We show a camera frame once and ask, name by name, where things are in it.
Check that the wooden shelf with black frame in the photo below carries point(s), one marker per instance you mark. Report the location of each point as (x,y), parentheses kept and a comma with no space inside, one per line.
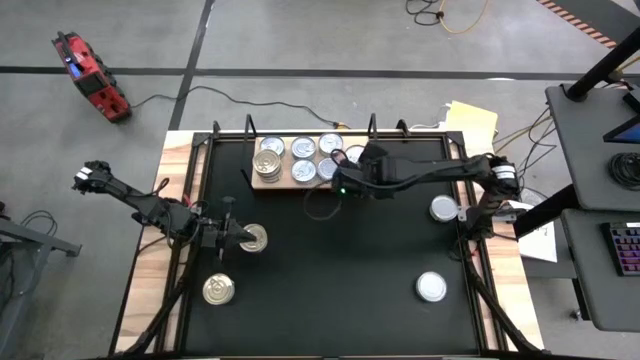
(285,186)

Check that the orange striped floor strip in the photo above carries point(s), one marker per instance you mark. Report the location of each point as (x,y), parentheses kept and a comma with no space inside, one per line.
(575,21)

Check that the small grey device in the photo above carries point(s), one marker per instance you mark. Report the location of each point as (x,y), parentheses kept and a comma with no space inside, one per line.
(506,212)

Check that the black table mat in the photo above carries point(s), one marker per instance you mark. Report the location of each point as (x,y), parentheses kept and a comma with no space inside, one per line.
(350,300)

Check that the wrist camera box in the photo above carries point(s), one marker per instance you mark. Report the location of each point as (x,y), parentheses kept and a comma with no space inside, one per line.
(228,207)
(374,151)

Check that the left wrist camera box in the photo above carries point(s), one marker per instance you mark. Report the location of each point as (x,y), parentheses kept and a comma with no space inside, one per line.
(228,207)

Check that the white paper sheet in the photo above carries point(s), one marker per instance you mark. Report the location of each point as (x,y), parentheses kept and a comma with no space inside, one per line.
(540,245)

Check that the black diagonal stand pole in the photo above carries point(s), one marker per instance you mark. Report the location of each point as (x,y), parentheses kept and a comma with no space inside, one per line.
(605,62)
(545,212)

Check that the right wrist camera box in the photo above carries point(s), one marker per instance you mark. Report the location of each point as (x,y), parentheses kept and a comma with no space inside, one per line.
(374,151)

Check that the backlit keyboard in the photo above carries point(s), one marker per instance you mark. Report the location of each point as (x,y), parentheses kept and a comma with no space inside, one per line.
(622,250)

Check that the yellow paper pad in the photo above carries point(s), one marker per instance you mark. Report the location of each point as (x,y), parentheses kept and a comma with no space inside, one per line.
(472,120)

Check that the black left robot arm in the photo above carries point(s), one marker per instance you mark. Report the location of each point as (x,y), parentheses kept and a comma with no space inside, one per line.
(145,207)

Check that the black aluminium rig frame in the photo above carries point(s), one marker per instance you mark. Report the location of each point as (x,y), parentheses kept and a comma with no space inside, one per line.
(425,136)

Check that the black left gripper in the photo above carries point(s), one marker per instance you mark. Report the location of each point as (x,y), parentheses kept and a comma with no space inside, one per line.
(220,236)

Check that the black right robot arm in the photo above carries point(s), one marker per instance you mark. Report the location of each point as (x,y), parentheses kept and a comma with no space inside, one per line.
(435,170)

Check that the grey side desk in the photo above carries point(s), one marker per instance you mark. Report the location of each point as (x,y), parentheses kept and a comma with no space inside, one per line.
(580,150)
(585,280)

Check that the teal tuna can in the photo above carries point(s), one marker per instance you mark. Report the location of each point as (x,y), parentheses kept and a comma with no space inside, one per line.
(273,144)

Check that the grey metal stand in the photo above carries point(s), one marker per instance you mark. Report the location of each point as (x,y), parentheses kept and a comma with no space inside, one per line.
(30,239)

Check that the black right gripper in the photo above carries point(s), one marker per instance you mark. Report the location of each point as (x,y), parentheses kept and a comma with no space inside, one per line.
(362,177)

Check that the light blue tuna can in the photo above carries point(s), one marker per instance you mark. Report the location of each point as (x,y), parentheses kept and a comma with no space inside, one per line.
(303,171)

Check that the blue screen tablet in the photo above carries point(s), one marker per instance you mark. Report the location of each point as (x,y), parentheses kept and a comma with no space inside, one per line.
(627,132)

